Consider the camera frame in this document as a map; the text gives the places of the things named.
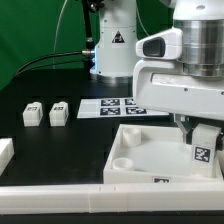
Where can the white front obstacle wall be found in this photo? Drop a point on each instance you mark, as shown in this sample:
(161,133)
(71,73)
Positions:
(97,198)

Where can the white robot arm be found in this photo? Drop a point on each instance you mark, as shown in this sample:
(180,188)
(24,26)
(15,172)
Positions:
(195,39)

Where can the white left obstacle wall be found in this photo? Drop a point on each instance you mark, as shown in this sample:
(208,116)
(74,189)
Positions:
(6,153)

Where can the white sheet with tags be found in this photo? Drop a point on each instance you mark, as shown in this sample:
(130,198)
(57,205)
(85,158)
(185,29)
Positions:
(113,107)

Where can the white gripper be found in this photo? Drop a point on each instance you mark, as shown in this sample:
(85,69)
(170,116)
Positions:
(161,86)

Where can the white square tabletop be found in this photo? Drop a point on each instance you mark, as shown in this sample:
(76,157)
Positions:
(152,154)

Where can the white obstacle wall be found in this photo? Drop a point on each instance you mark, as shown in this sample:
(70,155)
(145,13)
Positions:
(97,198)
(6,153)

